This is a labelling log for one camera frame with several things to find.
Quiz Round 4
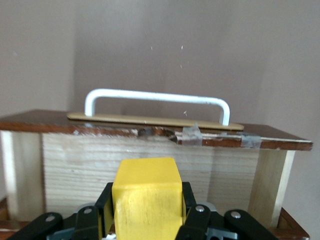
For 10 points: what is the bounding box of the yellow wooden block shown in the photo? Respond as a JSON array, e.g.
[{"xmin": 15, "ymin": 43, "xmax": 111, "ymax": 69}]
[{"xmin": 111, "ymin": 156, "xmax": 188, "ymax": 240}]

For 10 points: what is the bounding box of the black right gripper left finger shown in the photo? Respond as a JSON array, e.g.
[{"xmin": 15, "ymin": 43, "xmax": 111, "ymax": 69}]
[{"xmin": 23, "ymin": 181, "xmax": 118, "ymax": 240}]

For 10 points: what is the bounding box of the white metal drawer handle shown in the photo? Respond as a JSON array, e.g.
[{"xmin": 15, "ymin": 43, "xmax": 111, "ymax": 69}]
[{"xmin": 84, "ymin": 87, "xmax": 231, "ymax": 127}]

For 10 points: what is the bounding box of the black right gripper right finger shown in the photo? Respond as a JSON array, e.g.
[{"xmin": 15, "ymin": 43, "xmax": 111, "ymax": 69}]
[{"xmin": 174, "ymin": 181, "xmax": 276, "ymax": 240}]

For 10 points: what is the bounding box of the grey tape piece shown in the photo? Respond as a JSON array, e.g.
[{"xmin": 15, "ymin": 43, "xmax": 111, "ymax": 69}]
[{"xmin": 240, "ymin": 133, "xmax": 262, "ymax": 149}]

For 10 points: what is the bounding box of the dark brown wooden cabinet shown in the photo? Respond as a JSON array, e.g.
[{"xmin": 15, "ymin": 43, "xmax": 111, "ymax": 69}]
[{"xmin": 0, "ymin": 196, "xmax": 312, "ymax": 240}]

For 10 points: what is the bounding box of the clear tape piece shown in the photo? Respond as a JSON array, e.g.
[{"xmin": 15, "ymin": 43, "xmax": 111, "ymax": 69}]
[{"xmin": 181, "ymin": 123, "xmax": 202, "ymax": 147}]

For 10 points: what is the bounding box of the light wood drawer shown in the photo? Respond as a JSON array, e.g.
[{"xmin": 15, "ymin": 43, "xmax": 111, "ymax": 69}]
[{"xmin": 0, "ymin": 108, "xmax": 315, "ymax": 230}]

